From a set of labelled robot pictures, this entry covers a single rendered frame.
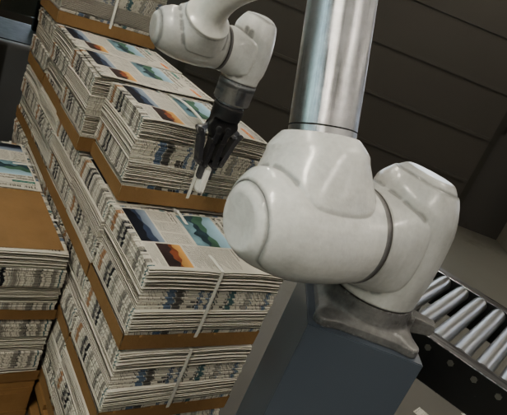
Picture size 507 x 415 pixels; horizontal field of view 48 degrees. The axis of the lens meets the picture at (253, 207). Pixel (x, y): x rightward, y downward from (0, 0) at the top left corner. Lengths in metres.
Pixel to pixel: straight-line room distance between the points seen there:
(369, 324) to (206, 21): 0.67
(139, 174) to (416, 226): 0.79
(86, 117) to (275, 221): 1.03
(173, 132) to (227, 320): 0.48
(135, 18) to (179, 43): 1.04
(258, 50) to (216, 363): 0.79
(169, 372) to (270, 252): 0.79
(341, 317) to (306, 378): 0.12
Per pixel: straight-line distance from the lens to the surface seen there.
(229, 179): 1.55
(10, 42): 2.89
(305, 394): 0.99
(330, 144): 0.76
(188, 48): 1.22
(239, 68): 1.29
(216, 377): 1.56
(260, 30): 1.30
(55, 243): 1.68
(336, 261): 0.77
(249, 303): 1.42
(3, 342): 1.80
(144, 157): 1.42
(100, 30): 2.22
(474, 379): 1.56
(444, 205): 0.89
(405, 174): 0.89
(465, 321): 1.79
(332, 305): 0.95
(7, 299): 1.70
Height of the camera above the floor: 1.44
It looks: 20 degrees down
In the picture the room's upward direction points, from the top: 22 degrees clockwise
